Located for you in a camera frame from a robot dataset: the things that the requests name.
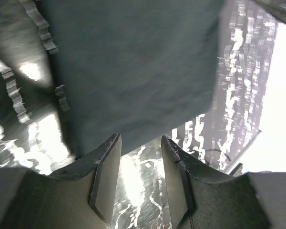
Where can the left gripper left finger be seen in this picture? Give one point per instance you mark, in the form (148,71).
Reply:
(78,196)

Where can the black t shirt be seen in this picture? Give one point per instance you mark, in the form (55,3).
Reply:
(139,68)

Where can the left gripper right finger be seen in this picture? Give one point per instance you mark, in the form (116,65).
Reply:
(201,197)

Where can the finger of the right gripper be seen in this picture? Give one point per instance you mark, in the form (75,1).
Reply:
(277,8)

